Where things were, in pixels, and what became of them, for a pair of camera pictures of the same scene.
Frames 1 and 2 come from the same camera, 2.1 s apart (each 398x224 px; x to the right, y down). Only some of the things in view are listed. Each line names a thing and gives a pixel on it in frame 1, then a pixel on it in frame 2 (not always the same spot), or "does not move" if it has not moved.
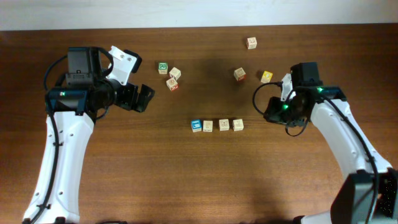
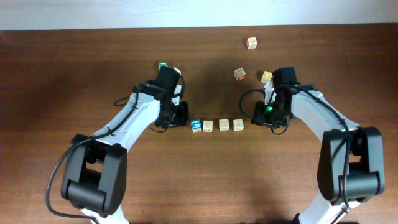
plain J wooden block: (208, 126) does not move
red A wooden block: (238, 125) does not move
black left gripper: (128, 99) to (181, 119)
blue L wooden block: (196, 126) does not move
